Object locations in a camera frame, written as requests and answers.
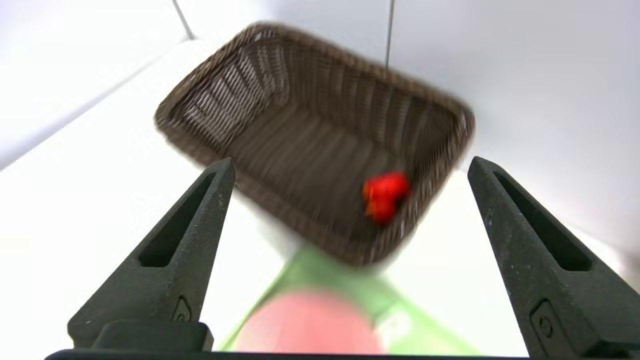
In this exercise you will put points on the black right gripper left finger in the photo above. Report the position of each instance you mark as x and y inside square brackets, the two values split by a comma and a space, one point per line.
[165, 290]

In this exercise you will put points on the light green plastic tray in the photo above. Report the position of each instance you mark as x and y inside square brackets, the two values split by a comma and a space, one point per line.
[430, 335]

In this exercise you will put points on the dark brown wicker basket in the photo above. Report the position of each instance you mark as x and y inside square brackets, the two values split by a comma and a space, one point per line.
[310, 140]

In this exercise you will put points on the red rubber duck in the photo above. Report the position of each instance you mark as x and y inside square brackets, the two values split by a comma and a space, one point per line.
[385, 192]

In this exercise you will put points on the pink plush peach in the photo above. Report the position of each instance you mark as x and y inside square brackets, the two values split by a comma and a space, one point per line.
[310, 325]

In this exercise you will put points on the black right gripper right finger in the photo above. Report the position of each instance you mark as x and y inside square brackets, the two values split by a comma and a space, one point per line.
[565, 300]

